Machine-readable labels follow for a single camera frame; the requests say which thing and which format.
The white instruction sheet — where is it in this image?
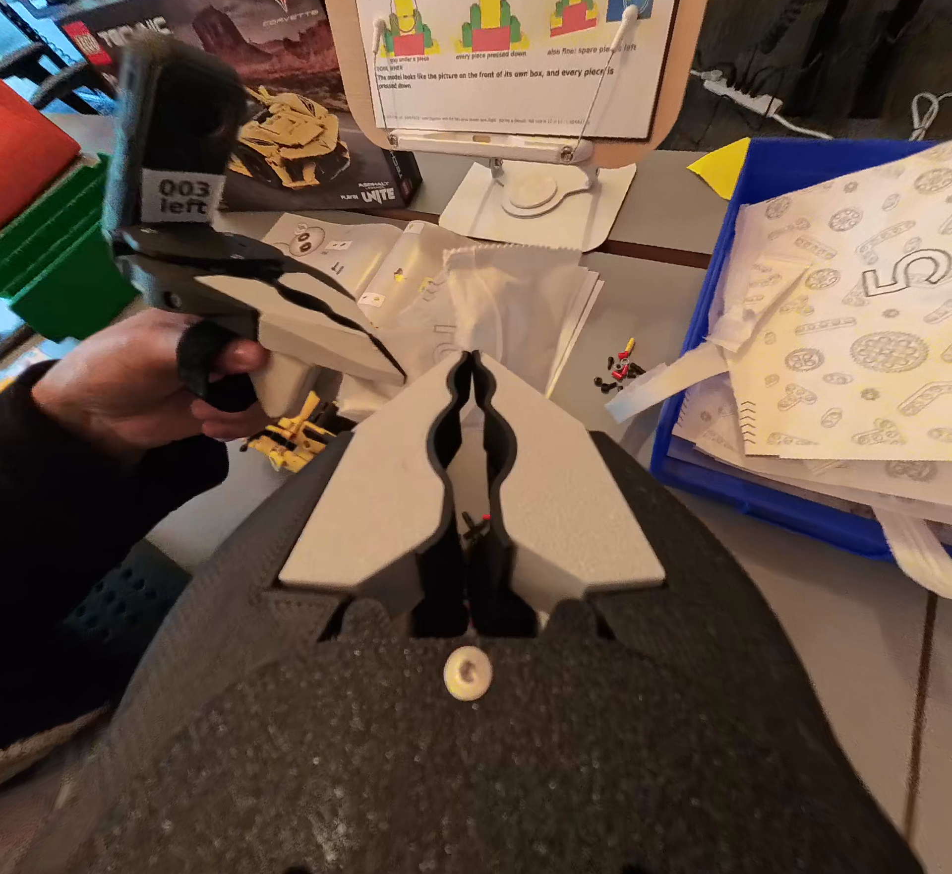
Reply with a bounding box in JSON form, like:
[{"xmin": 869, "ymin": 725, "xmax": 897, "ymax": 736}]
[{"xmin": 338, "ymin": 0, "xmax": 693, "ymax": 143}]

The green plastic bin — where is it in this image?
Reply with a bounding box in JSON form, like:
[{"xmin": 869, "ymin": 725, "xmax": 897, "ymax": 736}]
[{"xmin": 0, "ymin": 152, "xmax": 139, "ymax": 344}]

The instruction booklet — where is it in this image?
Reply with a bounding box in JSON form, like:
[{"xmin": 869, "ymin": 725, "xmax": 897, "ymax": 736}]
[{"xmin": 259, "ymin": 211, "xmax": 605, "ymax": 400}]

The cluster of small mixed pins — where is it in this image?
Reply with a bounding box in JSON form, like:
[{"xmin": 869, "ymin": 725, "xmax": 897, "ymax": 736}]
[{"xmin": 593, "ymin": 337, "xmax": 649, "ymax": 393}]

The toy car set box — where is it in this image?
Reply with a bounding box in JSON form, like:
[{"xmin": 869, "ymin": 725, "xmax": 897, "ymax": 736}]
[{"xmin": 56, "ymin": 0, "xmax": 424, "ymax": 213}]

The yellow toy car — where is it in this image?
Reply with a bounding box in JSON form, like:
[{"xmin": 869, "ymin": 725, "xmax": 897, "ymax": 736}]
[{"xmin": 241, "ymin": 389, "xmax": 355, "ymax": 474}]

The person's left hand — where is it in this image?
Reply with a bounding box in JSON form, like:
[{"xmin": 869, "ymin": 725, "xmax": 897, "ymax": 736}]
[{"xmin": 33, "ymin": 309, "xmax": 270, "ymax": 445}]

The red plastic bin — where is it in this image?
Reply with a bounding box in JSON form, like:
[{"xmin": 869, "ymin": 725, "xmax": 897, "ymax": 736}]
[{"xmin": 0, "ymin": 81, "xmax": 82, "ymax": 228}]

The blue plastic bin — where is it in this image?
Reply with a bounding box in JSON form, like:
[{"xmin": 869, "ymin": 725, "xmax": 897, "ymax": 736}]
[{"xmin": 650, "ymin": 136, "xmax": 952, "ymax": 563}]

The crumpled printed paper bag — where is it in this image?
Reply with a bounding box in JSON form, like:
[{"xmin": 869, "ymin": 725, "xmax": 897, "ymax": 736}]
[{"xmin": 669, "ymin": 249, "xmax": 952, "ymax": 519}]

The wooden document stand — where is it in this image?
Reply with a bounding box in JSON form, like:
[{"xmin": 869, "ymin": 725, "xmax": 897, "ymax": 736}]
[{"xmin": 308, "ymin": 0, "xmax": 727, "ymax": 254}]

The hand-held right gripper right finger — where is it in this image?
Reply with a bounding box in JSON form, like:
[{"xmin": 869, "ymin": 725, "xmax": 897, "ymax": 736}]
[{"xmin": 469, "ymin": 352, "xmax": 665, "ymax": 640}]

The yellow paper triangle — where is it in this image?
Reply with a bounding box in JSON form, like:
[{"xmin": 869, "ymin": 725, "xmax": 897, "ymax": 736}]
[{"xmin": 687, "ymin": 136, "xmax": 753, "ymax": 202}]

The person's left forearm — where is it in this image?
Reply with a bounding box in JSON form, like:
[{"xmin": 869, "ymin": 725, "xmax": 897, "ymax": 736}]
[{"xmin": 0, "ymin": 361, "xmax": 229, "ymax": 749}]

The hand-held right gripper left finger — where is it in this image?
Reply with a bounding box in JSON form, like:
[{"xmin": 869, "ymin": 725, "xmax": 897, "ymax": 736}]
[{"xmin": 277, "ymin": 352, "xmax": 473, "ymax": 640}]

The white power strip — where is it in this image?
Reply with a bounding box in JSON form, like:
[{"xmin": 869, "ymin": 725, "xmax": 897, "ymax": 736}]
[{"xmin": 691, "ymin": 68, "xmax": 784, "ymax": 118}]

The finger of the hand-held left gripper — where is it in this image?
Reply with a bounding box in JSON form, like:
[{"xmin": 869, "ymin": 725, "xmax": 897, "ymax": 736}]
[
  {"xmin": 280, "ymin": 268, "xmax": 378, "ymax": 329},
  {"xmin": 195, "ymin": 276, "xmax": 409, "ymax": 385}
]

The white cable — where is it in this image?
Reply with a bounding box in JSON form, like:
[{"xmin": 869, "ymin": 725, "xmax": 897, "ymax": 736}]
[{"xmin": 773, "ymin": 90, "xmax": 952, "ymax": 143}]

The small printed paper bag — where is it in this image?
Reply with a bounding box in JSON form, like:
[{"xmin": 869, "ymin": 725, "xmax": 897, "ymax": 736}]
[{"xmin": 338, "ymin": 245, "xmax": 586, "ymax": 423}]

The person's fleece-lined jacket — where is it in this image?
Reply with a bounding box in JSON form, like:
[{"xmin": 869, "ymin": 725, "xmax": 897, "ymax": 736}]
[{"xmin": 0, "ymin": 701, "xmax": 114, "ymax": 787}]

